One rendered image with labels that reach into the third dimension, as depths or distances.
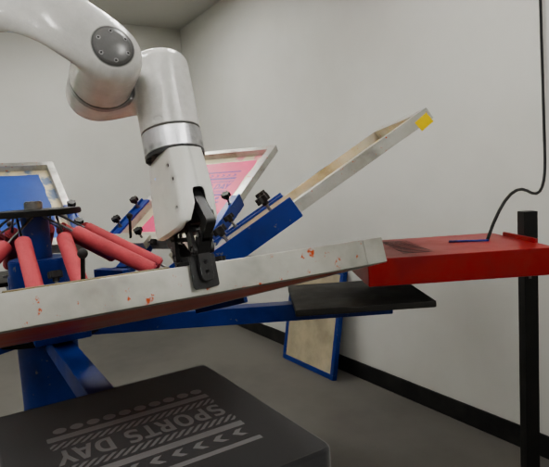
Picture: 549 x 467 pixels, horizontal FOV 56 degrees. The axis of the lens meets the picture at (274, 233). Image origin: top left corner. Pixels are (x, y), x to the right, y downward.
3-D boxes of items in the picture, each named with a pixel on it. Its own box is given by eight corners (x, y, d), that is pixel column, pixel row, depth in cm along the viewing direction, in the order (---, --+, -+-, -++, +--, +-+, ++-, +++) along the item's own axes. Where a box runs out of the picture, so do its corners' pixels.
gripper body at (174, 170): (134, 161, 68) (147, 245, 67) (157, 132, 60) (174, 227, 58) (186, 160, 72) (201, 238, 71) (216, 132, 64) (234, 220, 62)
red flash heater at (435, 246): (492, 258, 213) (491, 229, 212) (557, 279, 167) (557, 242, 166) (344, 268, 211) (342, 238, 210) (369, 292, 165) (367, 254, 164)
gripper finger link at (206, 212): (180, 181, 64) (179, 224, 65) (207, 195, 58) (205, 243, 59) (189, 180, 64) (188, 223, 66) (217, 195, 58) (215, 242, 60)
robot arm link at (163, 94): (67, 34, 59) (59, 74, 67) (81, 122, 58) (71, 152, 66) (193, 42, 66) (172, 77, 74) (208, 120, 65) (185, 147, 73)
